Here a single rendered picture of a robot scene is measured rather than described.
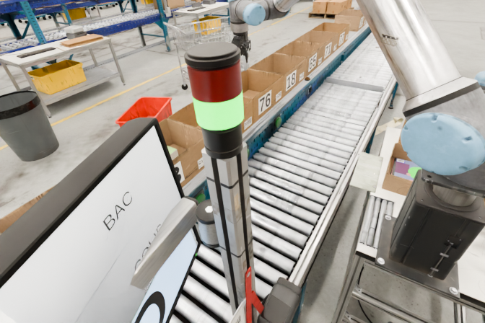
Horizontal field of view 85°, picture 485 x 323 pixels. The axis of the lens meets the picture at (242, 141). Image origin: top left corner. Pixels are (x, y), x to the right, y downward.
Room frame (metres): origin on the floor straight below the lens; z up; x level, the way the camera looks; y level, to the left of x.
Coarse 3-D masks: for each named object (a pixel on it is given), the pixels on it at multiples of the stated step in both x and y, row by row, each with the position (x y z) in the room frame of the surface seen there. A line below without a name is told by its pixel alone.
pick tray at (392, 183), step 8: (400, 144) 1.10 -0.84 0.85; (392, 152) 1.04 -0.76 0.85; (400, 152) 1.10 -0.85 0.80; (392, 160) 1.08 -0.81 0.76; (408, 160) 1.07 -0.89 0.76; (392, 176) 0.88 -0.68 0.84; (384, 184) 0.89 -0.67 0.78; (392, 184) 0.87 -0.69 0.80; (400, 184) 0.85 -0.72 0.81; (408, 184) 0.83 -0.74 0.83; (400, 192) 0.85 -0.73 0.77
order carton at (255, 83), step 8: (248, 72) 1.84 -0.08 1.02; (256, 72) 1.80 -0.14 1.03; (264, 72) 1.77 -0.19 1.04; (248, 80) 1.84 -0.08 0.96; (256, 80) 1.80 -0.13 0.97; (264, 80) 1.77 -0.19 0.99; (272, 80) 1.73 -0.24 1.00; (280, 80) 1.64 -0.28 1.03; (248, 88) 1.85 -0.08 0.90; (256, 88) 1.80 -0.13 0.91; (264, 88) 1.77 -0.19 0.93; (272, 88) 1.55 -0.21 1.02; (280, 88) 1.64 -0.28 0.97; (248, 96) 1.73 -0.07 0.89; (256, 96) 1.39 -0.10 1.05; (272, 96) 1.55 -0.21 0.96; (256, 104) 1.39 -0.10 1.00; (272, 104) 1.55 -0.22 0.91; (256, 112) 1.39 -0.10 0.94; (264, 112) 1.47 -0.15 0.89; (256, 120) 1.39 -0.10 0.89
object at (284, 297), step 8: (280, 280) 0.32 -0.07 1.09; (288, 280) 0.32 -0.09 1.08; (272, 288) 0.30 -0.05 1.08; (280, 288) 0.30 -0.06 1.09; (288, 288) 0.30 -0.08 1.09; (296, 288) 0.30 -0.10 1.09; (272, 296) 0.28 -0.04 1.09; (280, 296) 0.28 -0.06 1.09; (288, 296) 0.28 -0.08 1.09; (296, 296) 0.28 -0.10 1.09; (264, 304) 0.27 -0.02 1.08; (272, 304) 0.26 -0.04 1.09; (280, 304) 0.26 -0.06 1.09; (288, 304) 0.26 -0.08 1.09; (296, 304) 0.26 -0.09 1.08; (264, 312) 0.25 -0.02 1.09; (272, 312) 0.25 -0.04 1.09; (280, 312) 0.25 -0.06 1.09; (288, 312) 0.25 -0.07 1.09; (264, 320) 0.24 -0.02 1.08; (272, 320) 0.24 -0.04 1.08; (280, 320) 0.23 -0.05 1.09; (288, 320) 0.24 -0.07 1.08
